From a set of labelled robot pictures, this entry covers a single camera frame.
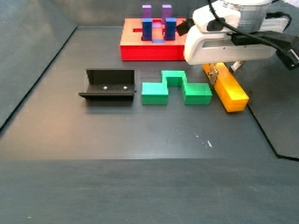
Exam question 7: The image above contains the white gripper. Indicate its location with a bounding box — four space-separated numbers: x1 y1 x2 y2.
182 2 286 85

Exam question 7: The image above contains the yellow rectangular bar block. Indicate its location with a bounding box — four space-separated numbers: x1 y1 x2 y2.
201 63 248 112

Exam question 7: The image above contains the red base board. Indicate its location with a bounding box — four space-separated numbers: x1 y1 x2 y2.
118 18 185 61

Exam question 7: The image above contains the green zigzag block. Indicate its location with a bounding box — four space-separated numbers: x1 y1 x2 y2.
140 70 213 106

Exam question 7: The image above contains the dark blue U-shaped block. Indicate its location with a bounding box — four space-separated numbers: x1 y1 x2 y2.
141 17 176 43

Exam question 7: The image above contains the purple U-shaped block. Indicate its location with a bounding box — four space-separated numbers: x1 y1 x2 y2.
141 4 173 20

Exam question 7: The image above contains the black cable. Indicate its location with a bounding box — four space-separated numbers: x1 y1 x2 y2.
206 0 290 53

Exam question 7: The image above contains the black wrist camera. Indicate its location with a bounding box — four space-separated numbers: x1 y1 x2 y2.
230 31 299 71

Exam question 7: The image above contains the black angled bracket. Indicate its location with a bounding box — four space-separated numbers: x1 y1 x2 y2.
78 68 136 102

